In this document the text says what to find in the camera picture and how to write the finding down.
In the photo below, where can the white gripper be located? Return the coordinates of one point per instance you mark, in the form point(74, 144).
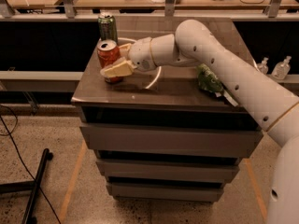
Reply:
point(140, 54)

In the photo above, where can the red coke can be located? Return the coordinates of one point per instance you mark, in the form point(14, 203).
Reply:
point(108, 52)

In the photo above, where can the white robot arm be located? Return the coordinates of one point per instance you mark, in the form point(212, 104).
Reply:
point(273, 107)

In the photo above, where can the green soda can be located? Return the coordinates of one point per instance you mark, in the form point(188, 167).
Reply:
point(107, 27)

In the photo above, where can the grey drawer cabinet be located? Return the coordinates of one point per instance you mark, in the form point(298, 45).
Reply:
point(157, 136)

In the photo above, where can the green chip bag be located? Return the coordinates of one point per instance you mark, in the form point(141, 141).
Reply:
point(208, 81)

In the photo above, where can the clear sanitizer bottle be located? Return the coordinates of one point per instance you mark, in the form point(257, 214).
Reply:
point(262, 66)
point(282, 69)

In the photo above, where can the black chair base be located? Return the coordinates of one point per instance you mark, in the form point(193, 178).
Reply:
point(33, 186)

